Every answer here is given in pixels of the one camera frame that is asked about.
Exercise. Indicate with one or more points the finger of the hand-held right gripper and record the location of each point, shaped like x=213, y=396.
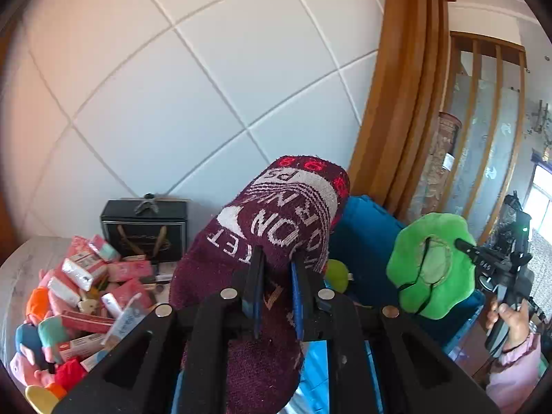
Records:
x=472, y=252

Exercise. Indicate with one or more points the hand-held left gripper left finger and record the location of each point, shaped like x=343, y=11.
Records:
x=256, y=310

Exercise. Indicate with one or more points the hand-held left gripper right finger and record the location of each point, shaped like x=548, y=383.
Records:
x=297, y=302

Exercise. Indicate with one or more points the green flower-shaped plush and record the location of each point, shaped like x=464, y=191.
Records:
x=414, y=267

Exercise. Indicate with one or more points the blue plastic crate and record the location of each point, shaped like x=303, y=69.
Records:
x=366, y=233

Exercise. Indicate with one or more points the person's right forearm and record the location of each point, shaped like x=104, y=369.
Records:
x=517, y=379

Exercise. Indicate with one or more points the person's right hand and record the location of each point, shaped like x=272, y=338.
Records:
x=515, y=327

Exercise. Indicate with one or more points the green one-eyed monster plush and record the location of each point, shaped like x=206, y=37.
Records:
x=337, y=275

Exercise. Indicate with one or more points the window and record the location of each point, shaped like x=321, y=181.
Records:
x=541, y=198

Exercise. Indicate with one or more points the rolled patterned carpet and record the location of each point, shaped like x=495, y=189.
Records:
x=435, y=168

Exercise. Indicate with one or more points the wooden frosted glass screen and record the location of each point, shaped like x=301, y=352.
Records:
x=487, y=138

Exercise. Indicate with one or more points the black gift box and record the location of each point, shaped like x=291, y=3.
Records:
x=172, y=224

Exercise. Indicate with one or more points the pink white tissue pack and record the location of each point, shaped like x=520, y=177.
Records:
x=129, y=295

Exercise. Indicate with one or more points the white blue packet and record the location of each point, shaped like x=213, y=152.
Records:
x=125, y=323

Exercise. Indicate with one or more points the pink flat carton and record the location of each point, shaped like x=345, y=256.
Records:
x=129, y=271

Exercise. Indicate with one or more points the red white carton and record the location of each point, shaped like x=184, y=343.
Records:
x=86, y=321

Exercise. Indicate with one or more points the red white tissue pack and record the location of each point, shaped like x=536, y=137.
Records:
x=84, y=269

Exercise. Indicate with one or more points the orange plush toy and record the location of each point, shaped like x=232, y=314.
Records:
x=39, y=306

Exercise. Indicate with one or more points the pink pig plush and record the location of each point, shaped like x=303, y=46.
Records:
x=26, y=366

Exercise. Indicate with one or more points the metal wall ornament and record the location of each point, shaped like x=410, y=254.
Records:
x=539, y=118

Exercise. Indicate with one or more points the curved wooden frame post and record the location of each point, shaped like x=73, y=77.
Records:
x=401, y=95

